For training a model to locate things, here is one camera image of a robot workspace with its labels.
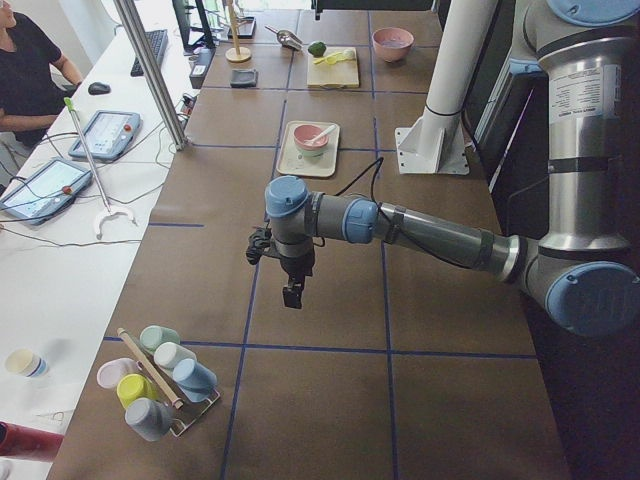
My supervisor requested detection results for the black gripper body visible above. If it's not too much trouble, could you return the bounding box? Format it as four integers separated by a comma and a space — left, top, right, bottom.
277, 242, 315, 290

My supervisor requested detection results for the white plastic spoon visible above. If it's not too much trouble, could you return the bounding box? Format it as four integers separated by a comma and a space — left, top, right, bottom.
306, 124, 337, 145

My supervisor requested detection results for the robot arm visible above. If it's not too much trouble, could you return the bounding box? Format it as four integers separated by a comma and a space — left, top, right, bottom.
265, 1, 639, 336

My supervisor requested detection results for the mint green bowl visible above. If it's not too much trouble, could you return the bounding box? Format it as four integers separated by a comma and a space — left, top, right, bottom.
296, 146, 327, 159

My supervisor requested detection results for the pink bowl with ice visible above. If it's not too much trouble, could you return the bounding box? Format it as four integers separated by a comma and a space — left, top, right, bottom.
372, 27, 415, 63

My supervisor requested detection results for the cream rabbit tray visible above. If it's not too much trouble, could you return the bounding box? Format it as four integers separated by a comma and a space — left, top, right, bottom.
276, 121, 340, 178

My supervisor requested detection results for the blue cup on rack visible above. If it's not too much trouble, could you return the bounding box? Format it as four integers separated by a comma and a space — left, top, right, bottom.
172, 358, 218, 403

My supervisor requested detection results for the white cup on rack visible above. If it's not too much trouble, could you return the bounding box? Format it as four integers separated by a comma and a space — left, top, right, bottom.
153, 342, 197, 372

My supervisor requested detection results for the green cup on rack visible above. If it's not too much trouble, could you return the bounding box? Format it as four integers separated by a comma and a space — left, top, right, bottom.
139, 325, 181, 355

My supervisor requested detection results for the yellow cup on rack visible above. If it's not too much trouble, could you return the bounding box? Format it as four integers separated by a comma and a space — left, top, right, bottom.
116, 373, 159, 409

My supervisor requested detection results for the grey cup on rack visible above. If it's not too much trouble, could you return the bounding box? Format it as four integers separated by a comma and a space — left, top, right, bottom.
125, 397, 173, 442

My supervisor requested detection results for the grabber reach tool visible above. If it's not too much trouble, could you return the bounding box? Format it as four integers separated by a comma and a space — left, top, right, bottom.
64, 97, 137, 240

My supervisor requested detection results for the grey folded cloth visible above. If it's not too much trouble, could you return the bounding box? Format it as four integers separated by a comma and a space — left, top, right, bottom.
229, 69, 258, 88

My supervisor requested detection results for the pink cup on rack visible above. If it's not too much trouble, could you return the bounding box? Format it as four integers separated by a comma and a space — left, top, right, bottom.
96, 357, 138, 390

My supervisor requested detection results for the wooden cutting board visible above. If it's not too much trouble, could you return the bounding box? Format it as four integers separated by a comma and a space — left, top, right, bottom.
306, 47, 360, 88

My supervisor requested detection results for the yellow plastic knife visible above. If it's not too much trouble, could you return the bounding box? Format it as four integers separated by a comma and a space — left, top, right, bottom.
314, 52, 342, 65

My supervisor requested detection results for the green avocado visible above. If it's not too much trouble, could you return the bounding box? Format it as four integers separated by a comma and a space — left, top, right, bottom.
307, 41, 327, 58

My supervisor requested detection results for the round wooden stand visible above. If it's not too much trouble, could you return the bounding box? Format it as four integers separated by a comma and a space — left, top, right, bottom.
224, 0, 252, 64

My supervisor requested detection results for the metal scoop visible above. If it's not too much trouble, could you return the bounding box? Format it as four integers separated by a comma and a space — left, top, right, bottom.
265, 25, 302, 51

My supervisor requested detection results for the far teach pendant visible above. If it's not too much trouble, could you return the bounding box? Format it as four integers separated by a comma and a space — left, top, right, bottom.
83, 110, 141, 163

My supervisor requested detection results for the teach pendant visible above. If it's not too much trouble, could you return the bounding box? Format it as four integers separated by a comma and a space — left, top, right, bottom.
1, 158, 92, 225
83, 110, 141, 163

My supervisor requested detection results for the black framed box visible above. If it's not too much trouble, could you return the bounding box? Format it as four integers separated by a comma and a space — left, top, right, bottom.
236, 16, 257, 39

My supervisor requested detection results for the near teach pendant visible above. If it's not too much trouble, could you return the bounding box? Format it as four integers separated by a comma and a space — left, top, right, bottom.
1, 158, 92, 225

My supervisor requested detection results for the black keyboard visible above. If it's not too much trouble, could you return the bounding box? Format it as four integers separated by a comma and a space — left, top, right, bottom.
130, 29, 169, 77

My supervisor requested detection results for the black computer mouse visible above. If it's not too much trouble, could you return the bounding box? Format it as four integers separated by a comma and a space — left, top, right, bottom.
88, 82, 111, 96

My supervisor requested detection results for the paper cup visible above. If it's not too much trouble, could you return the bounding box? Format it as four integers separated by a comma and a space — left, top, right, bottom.
4, 348, 48, 378

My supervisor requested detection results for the red bottle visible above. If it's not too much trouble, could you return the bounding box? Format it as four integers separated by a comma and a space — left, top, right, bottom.
1, 422, 64, 462

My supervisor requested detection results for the person in black shirt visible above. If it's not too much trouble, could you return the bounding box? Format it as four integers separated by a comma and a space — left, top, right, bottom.
1, 1, 84, 148

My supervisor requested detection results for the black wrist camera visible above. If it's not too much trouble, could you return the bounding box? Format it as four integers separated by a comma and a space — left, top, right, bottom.
245, 226, 279, 265

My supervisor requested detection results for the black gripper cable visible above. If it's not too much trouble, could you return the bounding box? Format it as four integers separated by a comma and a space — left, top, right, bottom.
334, 156, 481, 271

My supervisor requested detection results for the white wire rack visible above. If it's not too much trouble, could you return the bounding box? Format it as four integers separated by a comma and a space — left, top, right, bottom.
170, 389, 221, 438

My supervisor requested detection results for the wooden rack handle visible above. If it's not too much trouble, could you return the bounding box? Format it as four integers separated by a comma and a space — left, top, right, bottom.
117, 328, 185, 410

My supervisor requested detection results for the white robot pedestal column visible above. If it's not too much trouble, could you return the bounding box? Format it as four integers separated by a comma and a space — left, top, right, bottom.
395, 0, 498, 175

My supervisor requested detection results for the aluminium frame post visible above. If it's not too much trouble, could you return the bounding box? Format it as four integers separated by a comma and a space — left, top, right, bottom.
114, 0, 188, 151

